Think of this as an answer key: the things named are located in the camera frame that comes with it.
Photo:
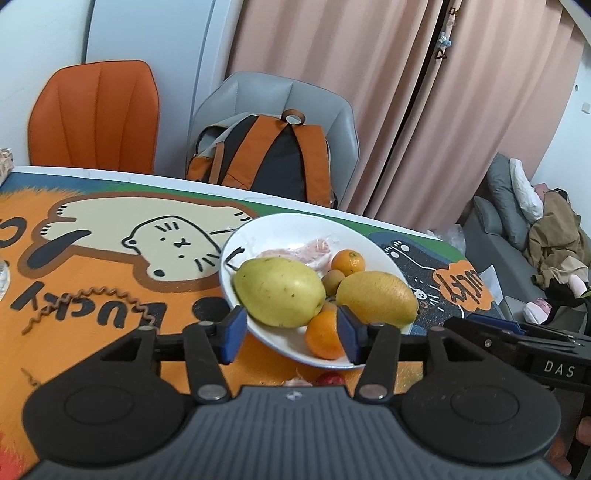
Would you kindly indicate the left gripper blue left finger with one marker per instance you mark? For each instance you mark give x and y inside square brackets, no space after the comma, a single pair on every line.
[230,333]

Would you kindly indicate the colourful cat table mat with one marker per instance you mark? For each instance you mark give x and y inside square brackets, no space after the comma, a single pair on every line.
[75,286]

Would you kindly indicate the small red fruit on mat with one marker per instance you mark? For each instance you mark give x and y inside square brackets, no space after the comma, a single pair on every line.
[330,378]

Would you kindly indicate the orange black backpack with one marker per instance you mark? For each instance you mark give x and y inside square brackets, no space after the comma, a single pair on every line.
[283,156]

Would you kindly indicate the grey chair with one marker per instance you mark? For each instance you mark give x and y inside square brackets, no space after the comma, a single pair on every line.
[245,93]

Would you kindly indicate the small orange in plate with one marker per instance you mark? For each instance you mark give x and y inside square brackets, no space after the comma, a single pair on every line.
[348,261]

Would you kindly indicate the white plastic bags on floor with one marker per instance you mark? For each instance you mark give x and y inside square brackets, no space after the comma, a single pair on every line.
[453,235]

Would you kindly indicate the green-yellow pear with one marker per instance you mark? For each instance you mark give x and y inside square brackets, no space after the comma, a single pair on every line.
[279,292]

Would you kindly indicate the brown kiwi-like fruit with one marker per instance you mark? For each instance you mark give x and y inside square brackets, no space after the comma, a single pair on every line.
[331,281]

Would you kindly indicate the tissue pack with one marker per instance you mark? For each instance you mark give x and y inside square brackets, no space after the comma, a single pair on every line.
[6,164]

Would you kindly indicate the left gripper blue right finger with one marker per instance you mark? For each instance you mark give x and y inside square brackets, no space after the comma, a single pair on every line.
[353,335]

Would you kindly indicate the yellow pear with stem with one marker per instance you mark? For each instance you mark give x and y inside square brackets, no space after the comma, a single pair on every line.
[378,297]

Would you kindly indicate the wrapped pink piece in plate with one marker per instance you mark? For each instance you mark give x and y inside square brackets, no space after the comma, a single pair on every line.
[316,254]

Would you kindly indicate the large orange mandarin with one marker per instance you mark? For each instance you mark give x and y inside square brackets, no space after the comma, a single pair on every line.
[322,336]

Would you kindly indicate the pink curtain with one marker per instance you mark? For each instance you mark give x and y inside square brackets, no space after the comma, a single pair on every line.
[438,88]

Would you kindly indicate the white oval plate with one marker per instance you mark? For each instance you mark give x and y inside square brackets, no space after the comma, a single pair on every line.
[304,237]

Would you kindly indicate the small brown longan in plate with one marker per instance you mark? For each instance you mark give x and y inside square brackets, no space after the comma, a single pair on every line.
[329,306]

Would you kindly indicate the grey sofa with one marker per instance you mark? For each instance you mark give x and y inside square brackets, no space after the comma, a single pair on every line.
[496,232]

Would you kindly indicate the clothes pile on sofa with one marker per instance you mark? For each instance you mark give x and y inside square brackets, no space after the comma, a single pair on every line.
[556,246]

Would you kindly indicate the orange chair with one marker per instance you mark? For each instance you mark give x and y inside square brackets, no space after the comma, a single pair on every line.
[99,115]

